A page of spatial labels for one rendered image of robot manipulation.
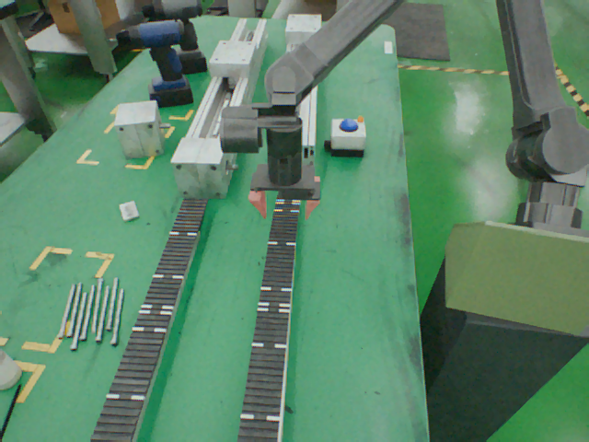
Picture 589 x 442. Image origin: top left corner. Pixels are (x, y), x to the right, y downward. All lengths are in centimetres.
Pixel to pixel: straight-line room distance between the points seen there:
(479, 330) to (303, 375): 31
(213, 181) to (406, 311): 46
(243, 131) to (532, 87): 45
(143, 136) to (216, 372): 60
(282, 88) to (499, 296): 46
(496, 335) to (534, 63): 44
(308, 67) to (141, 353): 49
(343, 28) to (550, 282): 48
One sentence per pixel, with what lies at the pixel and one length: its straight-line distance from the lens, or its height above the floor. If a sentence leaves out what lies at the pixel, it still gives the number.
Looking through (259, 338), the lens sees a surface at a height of 81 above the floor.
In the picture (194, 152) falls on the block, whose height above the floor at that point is 87.
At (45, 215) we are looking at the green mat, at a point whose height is 78.
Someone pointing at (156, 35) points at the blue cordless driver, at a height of 98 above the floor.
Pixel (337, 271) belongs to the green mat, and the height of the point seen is 78.
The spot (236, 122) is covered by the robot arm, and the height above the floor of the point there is 104.
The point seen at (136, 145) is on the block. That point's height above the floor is 81.
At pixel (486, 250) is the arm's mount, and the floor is 93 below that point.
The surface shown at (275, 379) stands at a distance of 59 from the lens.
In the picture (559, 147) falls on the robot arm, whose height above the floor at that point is 102.
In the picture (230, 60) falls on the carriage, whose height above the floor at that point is 90.
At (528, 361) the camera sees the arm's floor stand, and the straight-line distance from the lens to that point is 86.
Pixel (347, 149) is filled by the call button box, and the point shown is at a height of 80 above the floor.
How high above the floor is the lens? 135
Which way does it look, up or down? 44 degrees down
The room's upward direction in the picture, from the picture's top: straight up
